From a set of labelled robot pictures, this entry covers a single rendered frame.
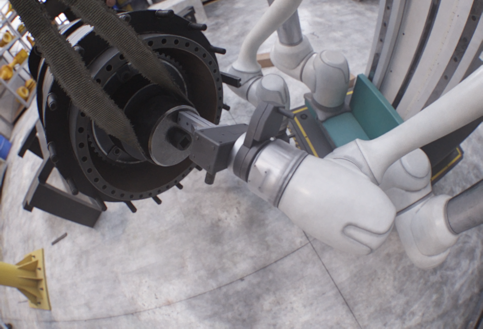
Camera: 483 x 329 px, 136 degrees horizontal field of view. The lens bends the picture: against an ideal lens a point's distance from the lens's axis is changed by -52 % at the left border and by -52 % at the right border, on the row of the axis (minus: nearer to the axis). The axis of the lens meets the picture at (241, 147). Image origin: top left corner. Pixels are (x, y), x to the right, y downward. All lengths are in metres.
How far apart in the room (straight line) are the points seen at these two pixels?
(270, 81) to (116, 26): 0.44
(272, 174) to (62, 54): 0.32
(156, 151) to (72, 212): 1.39
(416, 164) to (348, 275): 0.77
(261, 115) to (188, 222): 1.11
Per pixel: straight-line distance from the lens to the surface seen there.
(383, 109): 0.80
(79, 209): 1.74
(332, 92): 0.84
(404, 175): 0.61
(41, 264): 2.74
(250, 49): 0.67
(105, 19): 0.32
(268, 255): 1.17
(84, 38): 0.42
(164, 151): 0.42
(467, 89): 0.35
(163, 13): 0.45
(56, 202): 1.64
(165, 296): 1.41
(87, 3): 0.31
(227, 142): 0.28
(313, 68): 0.83
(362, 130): 0.95
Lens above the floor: 1.16
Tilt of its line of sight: 58 degrees down
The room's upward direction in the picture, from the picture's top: 24 degrees counter-clockwise
